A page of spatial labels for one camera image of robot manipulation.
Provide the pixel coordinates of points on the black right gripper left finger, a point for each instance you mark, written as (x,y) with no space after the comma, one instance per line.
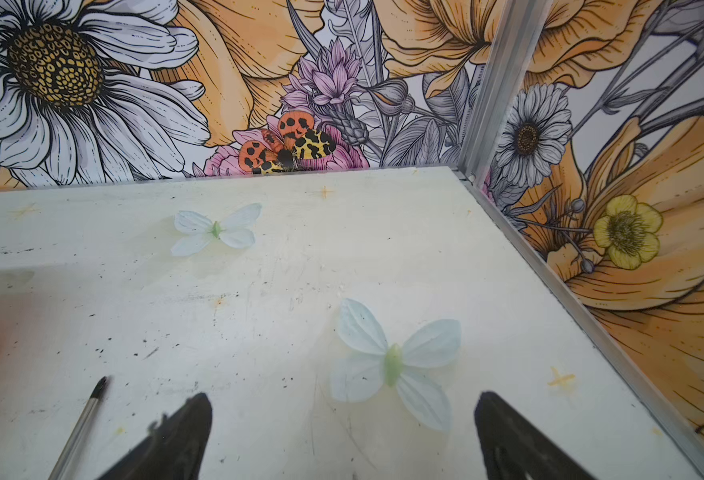
(174,447)

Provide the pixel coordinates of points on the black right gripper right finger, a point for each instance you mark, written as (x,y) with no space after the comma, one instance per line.
(513,448)

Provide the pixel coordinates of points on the screwdriver with orange-black handle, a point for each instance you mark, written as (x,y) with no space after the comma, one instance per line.
(79,430)

